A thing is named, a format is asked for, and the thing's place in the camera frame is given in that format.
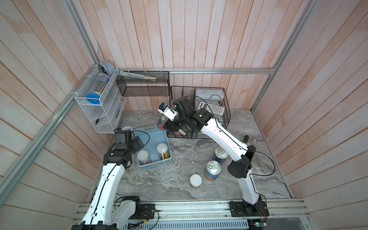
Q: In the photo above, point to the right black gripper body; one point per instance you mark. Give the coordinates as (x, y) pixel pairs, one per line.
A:
(178, 122)

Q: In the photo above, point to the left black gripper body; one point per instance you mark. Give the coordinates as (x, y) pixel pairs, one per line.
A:
(134, 146)

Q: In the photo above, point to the white lid red label can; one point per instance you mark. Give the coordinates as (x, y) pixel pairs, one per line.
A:
(143, 157)

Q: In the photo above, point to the light blue plastic basket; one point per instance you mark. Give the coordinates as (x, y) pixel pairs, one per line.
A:
(152, 136)

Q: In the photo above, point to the white lid yellow label can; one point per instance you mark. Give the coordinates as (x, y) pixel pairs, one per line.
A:
(162, 150)

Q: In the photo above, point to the dark blue pull tab can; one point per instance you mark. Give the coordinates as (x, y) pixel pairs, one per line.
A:
(220, 155)

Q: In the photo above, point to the blue yellow pull tab can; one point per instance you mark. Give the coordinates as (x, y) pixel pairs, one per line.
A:
(212, 170)

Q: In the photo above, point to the white lid small tan can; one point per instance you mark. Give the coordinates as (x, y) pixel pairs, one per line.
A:
(195, 181)

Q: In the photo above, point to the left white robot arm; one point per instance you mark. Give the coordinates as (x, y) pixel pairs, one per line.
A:
(100, 215)

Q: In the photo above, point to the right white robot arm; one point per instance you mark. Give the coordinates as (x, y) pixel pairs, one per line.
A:
(240, 153)

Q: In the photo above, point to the white eraser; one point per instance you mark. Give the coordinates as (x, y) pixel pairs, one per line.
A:
(182, 132)

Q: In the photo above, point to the white alarm clock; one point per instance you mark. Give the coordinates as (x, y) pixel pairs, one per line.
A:
(128, 128)

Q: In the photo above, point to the white calculator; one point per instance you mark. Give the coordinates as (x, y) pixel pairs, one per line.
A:
(215, 109)

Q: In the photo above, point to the white storage box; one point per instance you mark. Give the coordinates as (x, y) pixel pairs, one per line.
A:
(210, 94)

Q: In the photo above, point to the blue cap clear tube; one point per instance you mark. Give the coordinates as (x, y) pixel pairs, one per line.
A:
(98, 87)

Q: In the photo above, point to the pale green ruler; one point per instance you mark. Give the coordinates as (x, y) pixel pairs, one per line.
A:
(135, 75)

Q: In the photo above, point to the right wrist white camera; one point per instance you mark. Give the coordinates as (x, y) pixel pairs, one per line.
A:
(167, 111)

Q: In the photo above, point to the black wire desk organizer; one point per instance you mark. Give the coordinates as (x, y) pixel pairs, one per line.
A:
(189, 92)

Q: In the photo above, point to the white wire wall shelf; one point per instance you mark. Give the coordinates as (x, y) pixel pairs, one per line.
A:
(104, 117)

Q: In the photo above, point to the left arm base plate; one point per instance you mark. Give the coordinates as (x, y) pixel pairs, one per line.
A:
(143, 211)

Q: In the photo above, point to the black mesh wall basket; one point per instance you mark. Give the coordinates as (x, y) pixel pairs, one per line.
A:
(138, 87)

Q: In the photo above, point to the aluminium rail frame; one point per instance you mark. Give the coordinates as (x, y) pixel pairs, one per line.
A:
(284, 214)

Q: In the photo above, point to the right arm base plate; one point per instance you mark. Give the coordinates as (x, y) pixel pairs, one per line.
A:
(244, 209)

